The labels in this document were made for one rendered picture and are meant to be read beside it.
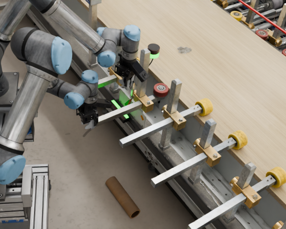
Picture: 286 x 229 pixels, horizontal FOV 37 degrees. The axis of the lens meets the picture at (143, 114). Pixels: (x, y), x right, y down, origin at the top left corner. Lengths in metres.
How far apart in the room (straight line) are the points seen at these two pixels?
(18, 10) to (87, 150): 1.48
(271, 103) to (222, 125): 0.34
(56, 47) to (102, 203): 1.58
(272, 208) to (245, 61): 0.91
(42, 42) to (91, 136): 1.79
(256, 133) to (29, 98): 1.17
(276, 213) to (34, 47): 1.33
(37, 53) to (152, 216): 1.63
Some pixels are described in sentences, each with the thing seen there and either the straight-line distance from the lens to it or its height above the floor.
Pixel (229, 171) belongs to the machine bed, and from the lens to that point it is 2.25.
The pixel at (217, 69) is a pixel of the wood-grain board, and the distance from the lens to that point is 2.48.
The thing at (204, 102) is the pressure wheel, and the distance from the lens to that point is 2.13.
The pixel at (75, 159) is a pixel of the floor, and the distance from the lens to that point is 3.07.
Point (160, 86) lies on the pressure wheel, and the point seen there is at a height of 0.90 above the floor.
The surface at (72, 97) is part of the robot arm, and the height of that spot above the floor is 1.16.
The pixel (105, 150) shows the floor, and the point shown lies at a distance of 3.12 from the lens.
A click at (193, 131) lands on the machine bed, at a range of 2.36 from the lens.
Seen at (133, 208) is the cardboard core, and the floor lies 0.08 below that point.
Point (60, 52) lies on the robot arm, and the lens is 1.47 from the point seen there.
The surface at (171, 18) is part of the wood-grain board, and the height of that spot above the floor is 0.90.
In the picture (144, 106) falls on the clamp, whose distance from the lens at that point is 2.23.
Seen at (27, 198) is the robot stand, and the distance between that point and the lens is 1.75.
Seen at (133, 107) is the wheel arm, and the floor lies 0.86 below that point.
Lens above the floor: 2.41
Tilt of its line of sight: 45 degrees down
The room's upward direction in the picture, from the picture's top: 8 degrees clockwise
